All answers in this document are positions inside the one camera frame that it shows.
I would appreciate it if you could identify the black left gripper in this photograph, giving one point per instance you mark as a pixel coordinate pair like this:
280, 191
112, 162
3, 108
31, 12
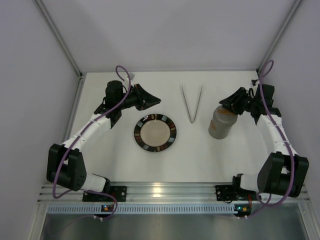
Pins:
139, 96

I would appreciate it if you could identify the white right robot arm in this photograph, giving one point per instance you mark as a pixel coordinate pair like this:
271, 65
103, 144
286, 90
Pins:
284, 171

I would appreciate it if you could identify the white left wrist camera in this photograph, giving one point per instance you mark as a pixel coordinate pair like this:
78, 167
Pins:
130, 76

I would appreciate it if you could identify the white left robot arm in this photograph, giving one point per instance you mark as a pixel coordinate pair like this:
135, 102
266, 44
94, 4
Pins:
66, 165

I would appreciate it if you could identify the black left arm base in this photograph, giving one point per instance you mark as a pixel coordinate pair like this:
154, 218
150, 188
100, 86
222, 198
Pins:
118, 192

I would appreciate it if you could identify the aluminium frame post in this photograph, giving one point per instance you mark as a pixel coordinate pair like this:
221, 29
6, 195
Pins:
279, 34
58, 36

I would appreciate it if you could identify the right aluminium frame post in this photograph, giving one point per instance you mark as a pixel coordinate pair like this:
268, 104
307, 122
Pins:
279, 34

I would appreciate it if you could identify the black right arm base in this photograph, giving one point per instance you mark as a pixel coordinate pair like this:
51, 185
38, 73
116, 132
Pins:
226, 193

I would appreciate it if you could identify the grey cylindrical lunch container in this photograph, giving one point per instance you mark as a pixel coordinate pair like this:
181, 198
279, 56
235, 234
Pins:
220, 130

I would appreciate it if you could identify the aluminium mounting rail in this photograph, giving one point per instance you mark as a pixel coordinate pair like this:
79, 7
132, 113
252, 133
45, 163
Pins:
146, 192

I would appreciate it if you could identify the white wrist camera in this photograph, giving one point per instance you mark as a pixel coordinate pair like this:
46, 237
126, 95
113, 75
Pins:
130, 76
254, 82

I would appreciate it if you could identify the grey container lid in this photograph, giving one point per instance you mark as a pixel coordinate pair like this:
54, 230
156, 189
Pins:
224, 116

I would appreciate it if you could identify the left aluminium frame post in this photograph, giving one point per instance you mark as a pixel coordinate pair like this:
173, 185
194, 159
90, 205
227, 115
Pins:
58, 36

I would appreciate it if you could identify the black patterned round plate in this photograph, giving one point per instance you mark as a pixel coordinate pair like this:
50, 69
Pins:
155, 132

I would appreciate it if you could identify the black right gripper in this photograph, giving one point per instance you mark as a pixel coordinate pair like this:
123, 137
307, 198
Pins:
243, 100

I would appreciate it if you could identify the slotted grey cable duct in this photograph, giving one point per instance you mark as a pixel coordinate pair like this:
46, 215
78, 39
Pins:
144, 209

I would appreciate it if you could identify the metal serving tongs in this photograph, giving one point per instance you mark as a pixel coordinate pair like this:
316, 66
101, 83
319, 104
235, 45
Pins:
191, 108

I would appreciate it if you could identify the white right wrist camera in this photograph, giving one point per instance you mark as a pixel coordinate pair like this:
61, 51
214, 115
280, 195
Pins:
254, 82

